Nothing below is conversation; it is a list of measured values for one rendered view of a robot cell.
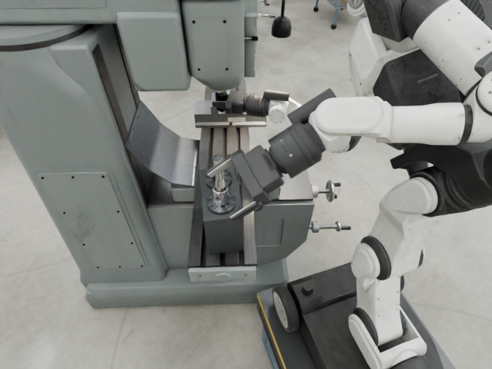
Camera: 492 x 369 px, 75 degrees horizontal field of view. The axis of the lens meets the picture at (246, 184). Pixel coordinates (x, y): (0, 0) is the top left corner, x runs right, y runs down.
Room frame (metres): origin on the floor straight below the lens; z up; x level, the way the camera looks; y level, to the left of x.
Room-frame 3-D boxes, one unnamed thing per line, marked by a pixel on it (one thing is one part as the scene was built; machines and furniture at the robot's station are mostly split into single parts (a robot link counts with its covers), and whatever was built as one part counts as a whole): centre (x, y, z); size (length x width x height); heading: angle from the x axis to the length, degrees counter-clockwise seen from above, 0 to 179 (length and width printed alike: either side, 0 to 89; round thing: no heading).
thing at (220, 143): (1.13, 0.10, 0.95); 1.24 x 0.23 x 0.08; 2
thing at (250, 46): (1.12, -0.01, 1.45); 0.04 x 0.04 x 0.21; 2
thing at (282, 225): (1.12, 0.07, 0.49); 0.80 x 0.30 x 0.60; 92
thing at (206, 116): (1.35, 0.07, 1.04); 0.35 x 0.15 x 0.11; 91
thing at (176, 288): (1.11, 0.35, 0.10); 1.20 x 0.60 x 0.20; 92
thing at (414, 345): (0.42, -0.51, 0.68); 0.21 x 0.20 x 0.13; 19
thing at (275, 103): (1.06, -0.10, 1.24); 0.11 x 0.11 x 0.11; 77
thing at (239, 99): (1.10, 0.01, 1.23); 0.13 x 0.12 x 0.10; 167
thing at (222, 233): (0.69, 0.08, 1.09); 0.22 x 0.12 x 0.20; 8
